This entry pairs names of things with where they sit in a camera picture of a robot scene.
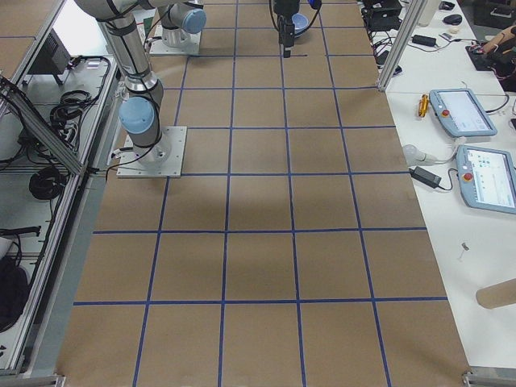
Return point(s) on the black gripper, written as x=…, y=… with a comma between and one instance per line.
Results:
x=285, y=12

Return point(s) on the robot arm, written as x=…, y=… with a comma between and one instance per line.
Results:
x=118, y=24
x=180, y=22

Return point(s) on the blue bowl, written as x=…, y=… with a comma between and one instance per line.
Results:
x=301, y=23

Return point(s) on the yellow tool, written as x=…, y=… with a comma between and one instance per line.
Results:
x=423, y=106

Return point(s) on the white light bulb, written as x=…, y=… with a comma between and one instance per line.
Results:
x=415, y=157

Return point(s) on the far teach pendant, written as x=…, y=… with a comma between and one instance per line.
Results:
x=460, y=113

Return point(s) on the teach pendant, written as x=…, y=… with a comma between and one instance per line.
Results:
x=486, y=178
x=460, y=113

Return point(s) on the black power adapter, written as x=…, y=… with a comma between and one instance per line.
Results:
x=426, y=177

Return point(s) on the near teach pendant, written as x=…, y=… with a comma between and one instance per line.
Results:
x=486, y=178

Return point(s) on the cardboard tube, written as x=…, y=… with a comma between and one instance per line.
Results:
x=499, y=295

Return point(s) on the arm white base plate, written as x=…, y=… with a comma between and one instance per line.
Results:
x=164, y=160
x=174, y=42

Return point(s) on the aluminium frame post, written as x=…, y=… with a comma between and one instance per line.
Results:
x=411, y=18

